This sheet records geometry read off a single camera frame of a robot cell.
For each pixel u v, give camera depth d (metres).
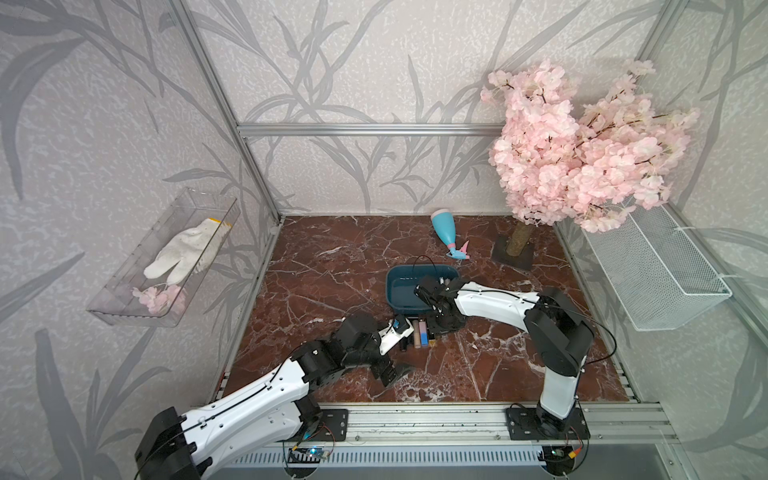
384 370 0.65
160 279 0.64
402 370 0.65
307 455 0.71
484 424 0.75
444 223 1.11
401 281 0.99
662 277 0.61
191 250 0.68
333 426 0.74
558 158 0.67
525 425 0.73
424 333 0.87
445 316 0.69
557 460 0.71
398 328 0.64
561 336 0.48
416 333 0.88
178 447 0.40
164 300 0.60
